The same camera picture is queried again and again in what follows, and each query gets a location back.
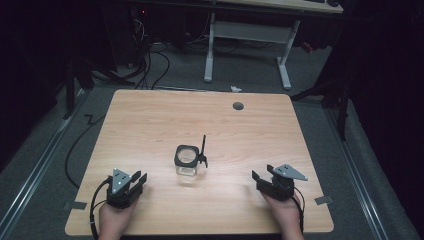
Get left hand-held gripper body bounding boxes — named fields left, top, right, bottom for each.
left=106, top=168, right=145, bottom=210

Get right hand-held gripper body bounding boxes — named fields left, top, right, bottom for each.
left=255, top=163, right=309, bottom=202

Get clear jar with black lid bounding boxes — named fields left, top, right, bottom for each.
left=173, top=134, right=209, bottom=178

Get person's left hand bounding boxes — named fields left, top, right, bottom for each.
left=98, top=195, right=140, bottom=240

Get person's right hand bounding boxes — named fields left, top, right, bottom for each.
left=260, top=191, right=305, bottom=240

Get grey tape strip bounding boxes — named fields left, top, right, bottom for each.
left=314, top=195, right=334, bottom=206
left=63, top=201, right=88, bottom=211

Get black metal stand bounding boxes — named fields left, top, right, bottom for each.
left=290, top=66, right=354, bottom=142
left=61, top=59, right=96, bottom=120

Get white-legged desk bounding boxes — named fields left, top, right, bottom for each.
left=203, top=0, right=344, bottom=91

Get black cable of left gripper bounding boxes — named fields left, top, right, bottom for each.
left=89, top=176, right=113, bottom=240

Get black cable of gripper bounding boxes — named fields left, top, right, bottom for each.
left=89, top=176, right=113, bottom=240
left=291, top=186, right=306, bottom=234

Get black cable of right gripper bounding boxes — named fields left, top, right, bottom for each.
left=291, top=186, right=306, bottom=234

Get black floor cable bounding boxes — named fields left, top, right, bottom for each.
left=64, top=113, right=107, bottom=190

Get aluminium floor rail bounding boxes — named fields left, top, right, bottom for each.
left=324, top=108, right=390, bottom=240
left=0, top=89, right=90, bottom=238

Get bundle of black cables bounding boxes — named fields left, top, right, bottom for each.
left=126, top=16, right=172, bottom=91

